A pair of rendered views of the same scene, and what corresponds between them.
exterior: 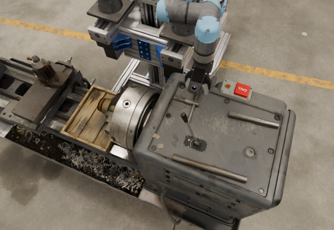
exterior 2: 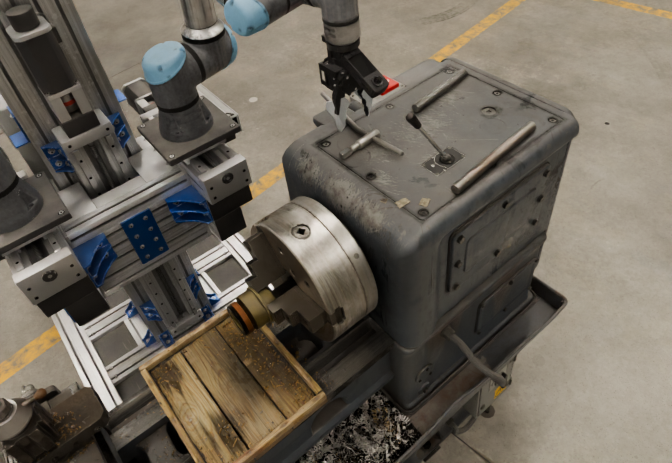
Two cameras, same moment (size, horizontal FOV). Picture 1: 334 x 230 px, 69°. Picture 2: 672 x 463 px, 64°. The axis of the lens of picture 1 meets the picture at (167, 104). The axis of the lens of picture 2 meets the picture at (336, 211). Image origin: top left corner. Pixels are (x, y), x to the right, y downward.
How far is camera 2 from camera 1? 0.80 m
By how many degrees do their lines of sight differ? 37
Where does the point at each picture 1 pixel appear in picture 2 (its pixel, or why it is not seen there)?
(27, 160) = not seen: outside the picture
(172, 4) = not seen: outside the picture
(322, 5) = not seen: hidden behind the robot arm
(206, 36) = not seen: outside the picture
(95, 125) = (248, 400)
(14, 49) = not seen: outside the picture
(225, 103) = (392, 108)
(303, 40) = (264, 106)
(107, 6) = (19, 206)
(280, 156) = (509, 88)
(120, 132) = (344, 279)
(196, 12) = not seen: outside the picture
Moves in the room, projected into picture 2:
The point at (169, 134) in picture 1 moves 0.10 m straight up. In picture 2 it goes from (409, 185) to (409, 148)
